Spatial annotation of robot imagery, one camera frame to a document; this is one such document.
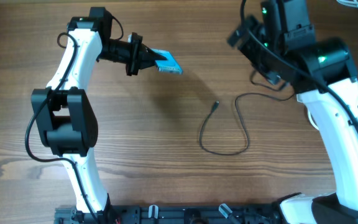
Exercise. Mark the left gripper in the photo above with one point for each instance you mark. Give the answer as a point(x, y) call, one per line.
point(140, 54)

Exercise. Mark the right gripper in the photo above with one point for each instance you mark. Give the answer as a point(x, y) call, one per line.
point(254, 27)

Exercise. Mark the smartphone with teal screen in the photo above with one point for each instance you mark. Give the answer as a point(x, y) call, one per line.
point(169, 65)

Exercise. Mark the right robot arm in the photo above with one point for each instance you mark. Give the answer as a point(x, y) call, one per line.
point(324, 77)

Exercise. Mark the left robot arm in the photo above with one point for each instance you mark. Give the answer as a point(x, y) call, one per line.
point(63, 114)

